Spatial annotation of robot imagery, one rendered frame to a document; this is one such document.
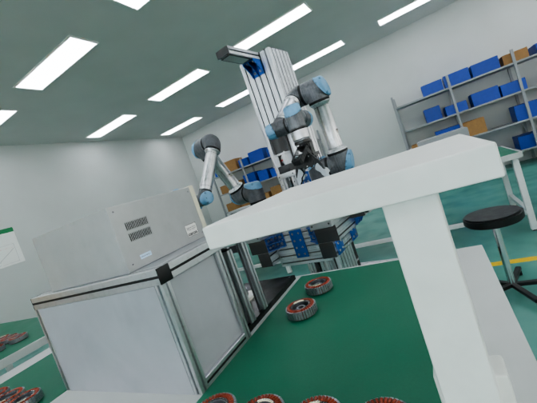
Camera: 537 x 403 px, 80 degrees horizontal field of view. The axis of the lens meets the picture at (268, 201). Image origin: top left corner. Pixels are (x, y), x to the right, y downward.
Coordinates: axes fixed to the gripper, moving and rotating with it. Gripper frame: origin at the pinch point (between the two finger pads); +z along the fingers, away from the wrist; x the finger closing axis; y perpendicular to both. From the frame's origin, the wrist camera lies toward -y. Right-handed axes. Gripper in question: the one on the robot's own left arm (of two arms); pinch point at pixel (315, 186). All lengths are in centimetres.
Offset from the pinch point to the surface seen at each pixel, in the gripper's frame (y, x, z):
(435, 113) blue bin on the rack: 592, 12, -25
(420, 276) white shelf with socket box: -84, -53, 7
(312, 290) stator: -18.6, 5.7, 37.7
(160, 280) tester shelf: -73, 14, 7
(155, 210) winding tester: -56, 31, -12
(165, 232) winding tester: -55, 31, -4
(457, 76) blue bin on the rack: 599, -38, -75
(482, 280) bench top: -15, -51, 40
